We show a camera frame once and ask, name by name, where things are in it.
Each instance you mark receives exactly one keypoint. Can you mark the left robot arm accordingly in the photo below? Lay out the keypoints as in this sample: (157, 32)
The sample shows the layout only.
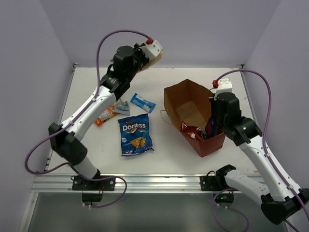
(66, 137)

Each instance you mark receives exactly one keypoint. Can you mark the orange snack packet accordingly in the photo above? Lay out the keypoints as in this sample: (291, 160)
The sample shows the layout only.
(106, 115)

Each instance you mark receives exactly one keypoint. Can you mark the red paper bag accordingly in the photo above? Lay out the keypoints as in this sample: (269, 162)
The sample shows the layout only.
(189, 102)

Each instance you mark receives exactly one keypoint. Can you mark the dark blue snack bag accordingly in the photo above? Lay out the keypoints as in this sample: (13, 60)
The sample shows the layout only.
(135, 135)

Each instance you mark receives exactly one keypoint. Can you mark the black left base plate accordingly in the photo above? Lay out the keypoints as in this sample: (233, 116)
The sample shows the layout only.
(80, 184)

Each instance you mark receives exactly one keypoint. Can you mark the aluminium front rail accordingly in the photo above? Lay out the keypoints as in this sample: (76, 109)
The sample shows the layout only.
(136, 183)

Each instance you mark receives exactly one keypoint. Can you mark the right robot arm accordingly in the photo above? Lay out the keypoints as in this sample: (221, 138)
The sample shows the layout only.
(280, 196)

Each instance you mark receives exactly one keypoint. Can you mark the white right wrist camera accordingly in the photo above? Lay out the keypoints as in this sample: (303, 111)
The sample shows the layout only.
(221, 86)

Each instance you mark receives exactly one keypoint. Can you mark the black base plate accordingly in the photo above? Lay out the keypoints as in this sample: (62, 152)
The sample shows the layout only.
(80, 184)
(208, 183)

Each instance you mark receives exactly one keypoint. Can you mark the blue spicy chilli snack bag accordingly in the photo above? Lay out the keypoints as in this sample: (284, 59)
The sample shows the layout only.
(210, 128)

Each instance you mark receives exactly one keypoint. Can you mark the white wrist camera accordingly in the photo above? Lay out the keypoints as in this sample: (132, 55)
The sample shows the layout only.
(221, 86)
(152, 48)

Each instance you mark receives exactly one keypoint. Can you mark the aluminium left table rail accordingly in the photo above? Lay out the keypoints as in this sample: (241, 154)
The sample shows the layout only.
(61, 94)

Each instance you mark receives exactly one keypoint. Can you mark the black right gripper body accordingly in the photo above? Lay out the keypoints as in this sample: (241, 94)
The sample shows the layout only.
(214, 107)

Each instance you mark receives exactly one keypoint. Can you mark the small silver blue snack packet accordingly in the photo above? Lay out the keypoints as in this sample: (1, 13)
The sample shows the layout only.
(122, 107)

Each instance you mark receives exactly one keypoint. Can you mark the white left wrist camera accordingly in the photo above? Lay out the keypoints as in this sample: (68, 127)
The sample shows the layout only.
(152, 48)

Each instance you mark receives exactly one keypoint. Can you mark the red snack packet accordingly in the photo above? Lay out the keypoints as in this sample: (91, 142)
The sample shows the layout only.
(193, 132)

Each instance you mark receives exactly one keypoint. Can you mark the brown kraft snack bag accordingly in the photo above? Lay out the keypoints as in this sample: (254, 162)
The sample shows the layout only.
(152, 62)

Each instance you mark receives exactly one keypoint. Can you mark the small blue white snack packet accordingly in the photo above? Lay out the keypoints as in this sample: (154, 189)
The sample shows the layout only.
(142, 103)

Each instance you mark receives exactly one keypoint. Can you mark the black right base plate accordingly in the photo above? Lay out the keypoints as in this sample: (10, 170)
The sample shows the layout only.
(208, 183)

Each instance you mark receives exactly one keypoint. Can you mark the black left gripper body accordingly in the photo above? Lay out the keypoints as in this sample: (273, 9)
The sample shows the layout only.
(143, 58)

